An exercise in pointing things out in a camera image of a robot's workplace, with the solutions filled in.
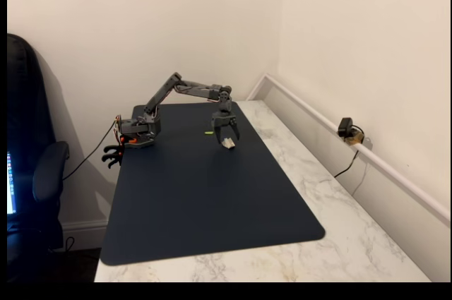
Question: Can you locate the black webcam cable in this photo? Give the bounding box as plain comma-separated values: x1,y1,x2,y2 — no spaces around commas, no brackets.
333,125,365,179

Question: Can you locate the laptop screen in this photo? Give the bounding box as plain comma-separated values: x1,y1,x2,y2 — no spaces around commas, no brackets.
6,151,18,215

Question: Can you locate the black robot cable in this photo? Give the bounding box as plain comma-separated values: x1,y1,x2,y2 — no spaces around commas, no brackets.
61,121,117,181

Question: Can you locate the white baseboard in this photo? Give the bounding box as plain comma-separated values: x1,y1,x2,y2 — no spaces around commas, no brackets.
61,218,109,251

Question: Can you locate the black webcam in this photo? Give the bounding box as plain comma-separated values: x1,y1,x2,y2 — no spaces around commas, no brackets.
338,116,354,138

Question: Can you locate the black office chair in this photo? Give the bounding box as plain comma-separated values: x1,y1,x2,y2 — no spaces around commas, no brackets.
6,33,71,283

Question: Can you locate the white wall rail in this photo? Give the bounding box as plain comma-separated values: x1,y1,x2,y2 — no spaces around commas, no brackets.
246,73,451,223

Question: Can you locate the dark blue desk mat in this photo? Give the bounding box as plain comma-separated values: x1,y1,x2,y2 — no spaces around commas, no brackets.
100,101,326,266

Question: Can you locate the black floor cable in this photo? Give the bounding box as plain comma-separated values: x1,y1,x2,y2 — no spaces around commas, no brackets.
52,236,76,253

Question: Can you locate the tan webcam mount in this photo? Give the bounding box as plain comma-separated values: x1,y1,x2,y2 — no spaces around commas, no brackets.
345,132,365,146

